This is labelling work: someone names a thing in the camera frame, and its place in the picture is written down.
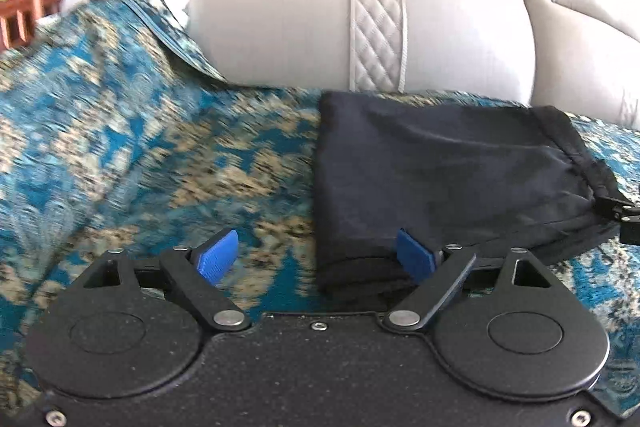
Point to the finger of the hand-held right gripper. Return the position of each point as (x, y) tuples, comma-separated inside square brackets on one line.
[(617, 207)]

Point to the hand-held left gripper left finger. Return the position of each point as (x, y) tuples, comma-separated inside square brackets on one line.
[(217, 257)]

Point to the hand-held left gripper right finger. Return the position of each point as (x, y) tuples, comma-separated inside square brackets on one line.
[(414, 257)]

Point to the black pants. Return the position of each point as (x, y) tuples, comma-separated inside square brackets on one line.
[(440, 167)]

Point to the teal and gold patterned blanket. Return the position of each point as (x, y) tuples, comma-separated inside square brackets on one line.
[(125, 147)]

